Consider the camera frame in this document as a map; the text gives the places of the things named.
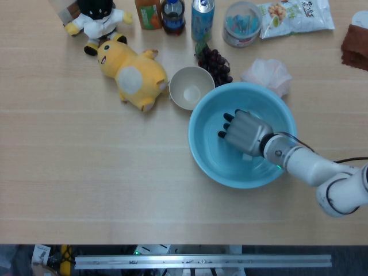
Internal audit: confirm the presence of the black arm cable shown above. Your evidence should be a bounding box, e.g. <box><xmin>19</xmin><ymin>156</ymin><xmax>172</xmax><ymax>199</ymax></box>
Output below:
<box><xmin>333</xmin><ymin>156</ymin><xmax>368</xmax><ymax>164</ymax></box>

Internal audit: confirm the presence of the orange juice bottle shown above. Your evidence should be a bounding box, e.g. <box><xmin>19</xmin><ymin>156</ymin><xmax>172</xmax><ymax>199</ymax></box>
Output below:
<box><xmin>134</xmin><ymin>0</ymin><xmax>163</xmax><ymax>30</ymax></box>

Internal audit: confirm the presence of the folded brown cloth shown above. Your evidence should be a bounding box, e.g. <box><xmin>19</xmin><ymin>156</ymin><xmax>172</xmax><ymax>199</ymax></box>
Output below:
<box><xmin>341</xmin><ymin>24</ymin><xmax>368</xmax><ymax>72</ymax></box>

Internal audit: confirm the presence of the beige bowl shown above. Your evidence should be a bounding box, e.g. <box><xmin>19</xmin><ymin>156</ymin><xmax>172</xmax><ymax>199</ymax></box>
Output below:
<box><xmin>168</xmin><ymin>66</ymin><xmax>216</xmax><ymax>111</ymax></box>

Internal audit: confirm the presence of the light blue plastic basin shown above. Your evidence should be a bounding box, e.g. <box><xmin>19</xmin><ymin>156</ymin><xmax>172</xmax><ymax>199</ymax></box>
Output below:
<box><xmin>188</xmin><ymin>82</ymin><xmax>298</xmax><ymax>189</ymax></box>

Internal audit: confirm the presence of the aluminium rail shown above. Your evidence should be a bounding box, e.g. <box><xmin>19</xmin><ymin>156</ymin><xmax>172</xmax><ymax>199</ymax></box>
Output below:
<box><xmin>74</xmin><ymin>254</ymin><xmax>332</xmax><ymax>270</ymax></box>

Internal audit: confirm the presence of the purple grape bunch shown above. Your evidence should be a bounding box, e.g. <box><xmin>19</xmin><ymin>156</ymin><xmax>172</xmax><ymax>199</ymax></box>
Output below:
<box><xmin>194</xmin><ymin>40</ymin><xmax>233</xmax><ymax>87</ymax></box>

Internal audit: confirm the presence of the yellow pole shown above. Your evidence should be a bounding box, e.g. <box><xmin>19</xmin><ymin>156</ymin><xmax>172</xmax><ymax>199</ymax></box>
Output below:
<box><xmin>59</xmin><ymin>244</ymin><xmax>72</xmax><ymax>276</ymax></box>

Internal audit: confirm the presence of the black plush doll white coat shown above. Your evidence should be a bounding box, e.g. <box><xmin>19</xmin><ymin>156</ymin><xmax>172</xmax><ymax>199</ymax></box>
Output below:
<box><xmin>63</xmin><ymin>0</ymin><xmax>133</xmax><ymax>56</ymax></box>

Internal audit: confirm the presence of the pink mesh bath loofah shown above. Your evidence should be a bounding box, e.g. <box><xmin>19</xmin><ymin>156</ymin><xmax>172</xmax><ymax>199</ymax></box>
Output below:
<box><xmin>240</xmin><ymin>58</ymin><xmax>293</xmax><ymax>97</ymax></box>

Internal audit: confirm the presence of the small brown white box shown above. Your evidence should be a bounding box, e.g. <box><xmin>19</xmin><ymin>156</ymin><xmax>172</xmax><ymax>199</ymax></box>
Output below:
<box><xmin>57</xmin><ymin>0</ymin><xmax>83</xmax><ymax>24</ymax></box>

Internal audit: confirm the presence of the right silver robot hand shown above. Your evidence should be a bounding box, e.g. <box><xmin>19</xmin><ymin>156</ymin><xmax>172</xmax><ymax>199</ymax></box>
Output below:
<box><xmin>217</xmin><ymin>109</ymin><xmax>274</xmax><ymax>158</ymax></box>

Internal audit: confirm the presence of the yellow plush toy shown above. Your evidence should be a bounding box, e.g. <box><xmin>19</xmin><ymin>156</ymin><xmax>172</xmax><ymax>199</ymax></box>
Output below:
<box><xmin>97</xmin><ymin>39</ymin><xmax>170</xmax><ymax>113</ymax></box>

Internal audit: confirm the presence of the white green snack bag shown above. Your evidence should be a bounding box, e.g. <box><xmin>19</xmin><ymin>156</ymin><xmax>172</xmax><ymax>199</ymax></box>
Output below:
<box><xmin>256</xmin><ymin>0</ymin><xmax>336</xmax><ymax>40</ymax></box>

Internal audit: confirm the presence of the white round disc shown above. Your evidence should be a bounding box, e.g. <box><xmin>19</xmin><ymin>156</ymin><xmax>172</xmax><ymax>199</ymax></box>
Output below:
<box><xmin>351</xmin><ymin>10</ymin><xmax>368</xmax><ymax>29</ymax></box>

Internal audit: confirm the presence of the cola bottle blue label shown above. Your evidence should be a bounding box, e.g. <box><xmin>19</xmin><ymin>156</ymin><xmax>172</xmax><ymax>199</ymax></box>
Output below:
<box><xmin>160</xmin><ymin>0</ymin><xmax>186</xmax><ymax>36</ymax></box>

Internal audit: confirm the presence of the white paper card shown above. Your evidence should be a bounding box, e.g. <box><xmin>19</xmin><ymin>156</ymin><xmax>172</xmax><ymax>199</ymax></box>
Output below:
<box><xmin>31</xmin><ymin>244</ymin><xmax>49</xmax><ymax>267</ymax></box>

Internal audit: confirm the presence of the clear jar of blue clips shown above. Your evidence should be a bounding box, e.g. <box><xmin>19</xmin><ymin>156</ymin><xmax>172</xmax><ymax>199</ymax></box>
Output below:
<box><xmin>222</xmin><ymin>1</ymin><xmax>262</xmax><ymax>48</ymax></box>

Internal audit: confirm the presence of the tall blue drink can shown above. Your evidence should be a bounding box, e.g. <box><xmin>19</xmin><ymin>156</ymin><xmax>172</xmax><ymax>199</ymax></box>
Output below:
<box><xmin>191</xmin><ymin>0</ymin><xmax>216</xmax><ymax>44</ymax></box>

